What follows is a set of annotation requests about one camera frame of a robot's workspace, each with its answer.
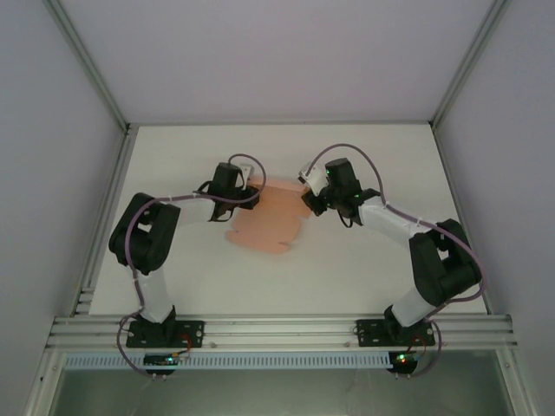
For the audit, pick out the pink paper box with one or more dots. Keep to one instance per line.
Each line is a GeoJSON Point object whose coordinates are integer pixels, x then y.
{"type": "Point", "coordinates": [269, 225]}

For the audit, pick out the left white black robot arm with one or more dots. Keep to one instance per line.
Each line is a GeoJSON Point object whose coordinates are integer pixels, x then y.
{"type": "Point", "coordinates": [143, 234]}

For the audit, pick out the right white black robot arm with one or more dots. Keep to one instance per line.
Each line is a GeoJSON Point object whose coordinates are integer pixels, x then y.
{"type": "Point", "coordinates": [446, 264]}

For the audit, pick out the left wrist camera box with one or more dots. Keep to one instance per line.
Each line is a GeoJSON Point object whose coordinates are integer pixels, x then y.
{"type": "Point", "coordinates": [246, 172]}

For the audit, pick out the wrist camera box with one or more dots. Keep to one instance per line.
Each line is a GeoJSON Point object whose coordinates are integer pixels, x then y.
{"type": "Point", "coordinates": [246, 172]}
{"type": "Point", "coordinates": [312, 177]}

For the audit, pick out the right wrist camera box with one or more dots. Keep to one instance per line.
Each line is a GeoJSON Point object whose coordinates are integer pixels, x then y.
{"type": "Point", "coordinates": [312, 177]}

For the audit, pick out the aluminium side rail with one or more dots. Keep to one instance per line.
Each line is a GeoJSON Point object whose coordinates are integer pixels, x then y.
{"type": "Point", "coordinates": [119, 173]}

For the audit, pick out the aluminium mounting rail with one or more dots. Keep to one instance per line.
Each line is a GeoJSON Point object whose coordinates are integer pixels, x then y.
{"type": "Point", "coordinates": [277, 333]}

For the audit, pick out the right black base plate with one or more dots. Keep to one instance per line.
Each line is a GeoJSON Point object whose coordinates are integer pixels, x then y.
{"type": "Point", "coordinates": [368, 331]}

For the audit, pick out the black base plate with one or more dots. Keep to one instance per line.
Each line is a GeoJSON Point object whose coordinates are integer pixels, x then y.
{"type": "Point", "coordinates": [368, 331]}
{"type": "Point", "coordinates": [191, 333]}

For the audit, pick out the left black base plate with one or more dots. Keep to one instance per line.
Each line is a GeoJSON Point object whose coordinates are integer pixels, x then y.
{"type": "Point", "coordinates": [191, 333]}

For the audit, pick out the aluminium frame post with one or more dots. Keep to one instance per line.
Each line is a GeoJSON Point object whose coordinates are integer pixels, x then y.
{"type": "Point", "coordinates": [95, 73]}
{"type": "Point", "coordinates": [467, 65]}

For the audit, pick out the aluminium frame leg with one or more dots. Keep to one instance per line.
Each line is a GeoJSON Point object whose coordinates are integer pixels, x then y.
{"type": "Point", "coordinates": [43, 385]}
{"type": "Point", "coordinates": [517, 385]}

